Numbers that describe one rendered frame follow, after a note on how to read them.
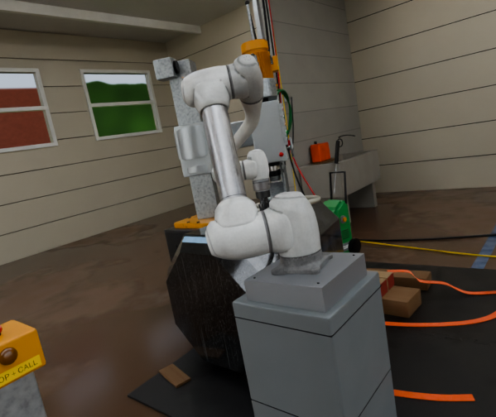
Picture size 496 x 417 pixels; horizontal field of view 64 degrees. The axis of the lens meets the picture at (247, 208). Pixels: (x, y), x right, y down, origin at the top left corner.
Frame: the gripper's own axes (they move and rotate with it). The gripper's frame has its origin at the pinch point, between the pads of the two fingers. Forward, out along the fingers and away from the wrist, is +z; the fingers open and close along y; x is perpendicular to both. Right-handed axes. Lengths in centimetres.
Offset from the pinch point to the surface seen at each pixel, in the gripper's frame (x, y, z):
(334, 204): -4, 213, 18
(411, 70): -113, 517, -143
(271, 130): 10, 73, -56
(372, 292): -51, -52, 19
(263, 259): 7.7, 5.9, 17.5
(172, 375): 78, 2, 85
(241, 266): 17.0, -4.9, 17.9
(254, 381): -6, -67, 46
